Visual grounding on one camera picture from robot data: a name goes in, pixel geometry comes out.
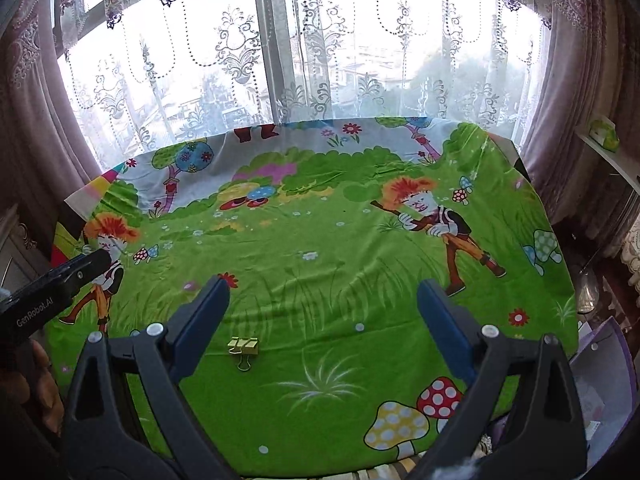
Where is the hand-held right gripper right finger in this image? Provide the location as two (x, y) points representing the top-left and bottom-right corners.
(415, 280), (588, 480)

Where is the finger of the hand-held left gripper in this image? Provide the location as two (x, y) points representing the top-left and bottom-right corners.
(37, 249), (112, 298)

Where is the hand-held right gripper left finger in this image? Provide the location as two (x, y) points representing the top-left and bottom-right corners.
(62, 275), (236, 480)

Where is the purple cardboard box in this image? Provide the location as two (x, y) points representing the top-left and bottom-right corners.
(570, 317), (636, 456)

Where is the person's left hand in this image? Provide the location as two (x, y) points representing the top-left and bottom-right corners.
(27, 337), (66, 438)

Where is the gold binder clip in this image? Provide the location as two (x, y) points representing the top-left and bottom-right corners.
(227, 337), (259, 372)

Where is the white ornate dresser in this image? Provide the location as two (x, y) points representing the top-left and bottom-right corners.
(0, 205), (56, 301)

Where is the green cartoon printed tablecloth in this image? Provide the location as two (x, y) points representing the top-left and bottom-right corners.
(45, 116), (576, 476)

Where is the clear glass vase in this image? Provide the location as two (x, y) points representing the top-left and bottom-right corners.
(575, 265), (601, 316)

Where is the striped plush cushion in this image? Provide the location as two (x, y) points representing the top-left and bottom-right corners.
(345, 457), (431, 480)

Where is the pink curtain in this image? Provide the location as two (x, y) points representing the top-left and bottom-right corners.
(0, 0), (106, 241)
(510, 0), (640, 171)

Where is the green object on shelf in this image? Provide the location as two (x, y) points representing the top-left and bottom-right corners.
(589, 116), (621, 151)

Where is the white lace curtain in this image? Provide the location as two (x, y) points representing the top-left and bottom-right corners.
(55, 0), (556, 171)

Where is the white wall shelf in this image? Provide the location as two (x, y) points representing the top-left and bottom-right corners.
(574, 115), (640, 186)

